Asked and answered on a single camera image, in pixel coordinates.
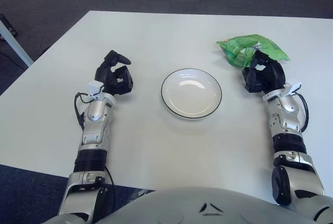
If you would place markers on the black mesh wastebasket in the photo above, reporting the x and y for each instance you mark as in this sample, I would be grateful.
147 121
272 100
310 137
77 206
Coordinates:
6 24

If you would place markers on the grey robot torso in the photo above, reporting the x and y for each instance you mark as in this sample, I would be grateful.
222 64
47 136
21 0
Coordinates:
182 208

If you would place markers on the green snack bag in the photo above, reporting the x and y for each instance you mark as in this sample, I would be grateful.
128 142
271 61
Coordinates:
242 45

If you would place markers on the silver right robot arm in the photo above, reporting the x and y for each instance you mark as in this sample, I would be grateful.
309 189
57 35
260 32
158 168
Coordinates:
288 119

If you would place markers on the white plate with black rim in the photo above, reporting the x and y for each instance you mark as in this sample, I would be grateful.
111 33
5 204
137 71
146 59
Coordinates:
191 96

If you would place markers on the white side table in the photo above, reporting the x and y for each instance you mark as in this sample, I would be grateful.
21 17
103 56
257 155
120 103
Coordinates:
13 42

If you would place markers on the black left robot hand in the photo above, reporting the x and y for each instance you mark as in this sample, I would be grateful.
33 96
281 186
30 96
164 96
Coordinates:
104 75

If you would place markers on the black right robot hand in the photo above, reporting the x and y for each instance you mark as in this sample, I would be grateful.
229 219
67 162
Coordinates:
270 75

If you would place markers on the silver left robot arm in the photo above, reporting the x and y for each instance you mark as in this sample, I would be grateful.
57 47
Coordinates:
95 119

